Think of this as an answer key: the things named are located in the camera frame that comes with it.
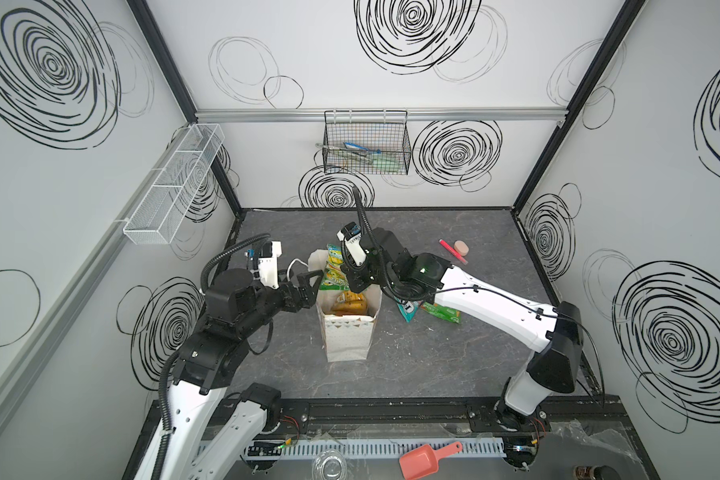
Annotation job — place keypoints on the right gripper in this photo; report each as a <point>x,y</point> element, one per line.
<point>351,274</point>

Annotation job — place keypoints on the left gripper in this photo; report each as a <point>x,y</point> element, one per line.
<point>293,303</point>

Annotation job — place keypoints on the orange snack packet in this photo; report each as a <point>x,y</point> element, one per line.
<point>349,303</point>

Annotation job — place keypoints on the teal snack packet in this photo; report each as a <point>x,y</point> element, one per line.
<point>408,309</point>

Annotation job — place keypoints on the white paper bag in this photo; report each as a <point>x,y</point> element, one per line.
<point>346,338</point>

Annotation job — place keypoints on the yellow green snack packet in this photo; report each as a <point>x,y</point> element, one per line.
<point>334,279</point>

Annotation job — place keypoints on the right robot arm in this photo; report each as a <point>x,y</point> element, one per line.
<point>554,335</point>

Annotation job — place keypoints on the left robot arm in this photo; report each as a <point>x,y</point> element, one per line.
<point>243,291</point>

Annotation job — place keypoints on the pink marker pen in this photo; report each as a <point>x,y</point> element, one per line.
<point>453,251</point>

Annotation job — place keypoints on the pink round eraser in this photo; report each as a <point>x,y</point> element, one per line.
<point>461,247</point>

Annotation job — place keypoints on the green items in basket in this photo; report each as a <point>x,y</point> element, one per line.
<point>373,160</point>

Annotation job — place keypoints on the clear glass bowl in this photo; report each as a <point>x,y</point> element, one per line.
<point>330,465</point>

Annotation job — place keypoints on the red plastic scoop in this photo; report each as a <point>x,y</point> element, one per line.
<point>424,460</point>

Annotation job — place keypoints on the dark jar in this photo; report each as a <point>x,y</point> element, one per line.
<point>601,472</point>

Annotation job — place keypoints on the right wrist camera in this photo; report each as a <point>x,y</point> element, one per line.
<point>350,237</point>

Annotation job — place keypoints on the black wire basket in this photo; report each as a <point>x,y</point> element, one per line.
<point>384,129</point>

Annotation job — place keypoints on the clear wall shelf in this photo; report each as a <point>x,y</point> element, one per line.
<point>163,208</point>

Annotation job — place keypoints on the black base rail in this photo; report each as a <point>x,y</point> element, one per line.
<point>477,412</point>

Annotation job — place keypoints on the white slotted cable duct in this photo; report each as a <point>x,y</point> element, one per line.
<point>271,450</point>

